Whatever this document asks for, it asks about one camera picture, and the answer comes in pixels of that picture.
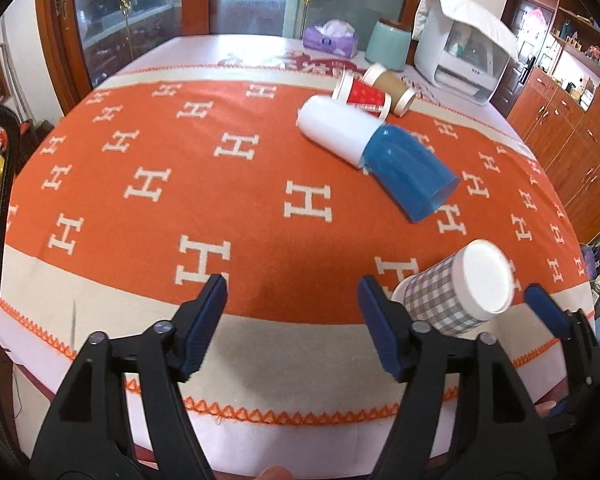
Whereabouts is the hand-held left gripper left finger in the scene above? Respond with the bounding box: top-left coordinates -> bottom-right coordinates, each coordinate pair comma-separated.
29,273 -> 229,480

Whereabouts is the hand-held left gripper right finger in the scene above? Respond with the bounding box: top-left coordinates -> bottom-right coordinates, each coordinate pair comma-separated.
357,275 -> 558,480

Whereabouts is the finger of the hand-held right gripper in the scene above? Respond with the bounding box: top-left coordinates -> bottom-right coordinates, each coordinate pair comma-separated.
524,284 -> 600,402

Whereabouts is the grey checked paper cup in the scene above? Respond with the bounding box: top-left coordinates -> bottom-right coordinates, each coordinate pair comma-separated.
391,239 -> 517,336

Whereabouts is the blue plastic cup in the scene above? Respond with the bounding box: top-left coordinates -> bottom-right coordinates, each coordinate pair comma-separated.
362,124 -> 461,224

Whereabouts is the white plastic cup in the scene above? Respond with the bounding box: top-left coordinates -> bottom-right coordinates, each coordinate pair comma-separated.
296,95 -> 383,167

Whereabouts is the red paper cup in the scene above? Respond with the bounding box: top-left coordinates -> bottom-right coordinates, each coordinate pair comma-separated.
331,70 -> 392,122

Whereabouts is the brown paper cup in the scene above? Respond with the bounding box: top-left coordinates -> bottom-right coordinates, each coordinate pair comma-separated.
362,62 -> 417,117

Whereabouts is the orange printed blanket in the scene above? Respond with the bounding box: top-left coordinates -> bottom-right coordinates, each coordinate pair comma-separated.
0,35 -> 598,461

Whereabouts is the white countertop appliance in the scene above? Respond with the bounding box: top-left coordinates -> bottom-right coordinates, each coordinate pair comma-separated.
412,0 -> 520,107

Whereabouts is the teal ceramic jar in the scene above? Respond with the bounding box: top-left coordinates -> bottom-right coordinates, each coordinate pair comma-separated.
365,17 -> 412,72

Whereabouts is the purple tissue pack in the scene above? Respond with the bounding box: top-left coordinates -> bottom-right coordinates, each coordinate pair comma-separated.
301,19 -> 359,58

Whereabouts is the wooden glass door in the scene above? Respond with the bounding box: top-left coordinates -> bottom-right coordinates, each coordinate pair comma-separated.
35,0 -> 216,106

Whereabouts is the wooden wall cabinet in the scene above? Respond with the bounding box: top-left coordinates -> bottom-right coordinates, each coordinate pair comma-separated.
505,0 -> 600,246

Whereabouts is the black cable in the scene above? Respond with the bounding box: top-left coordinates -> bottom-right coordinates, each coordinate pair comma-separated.
0,101 -> 22,461

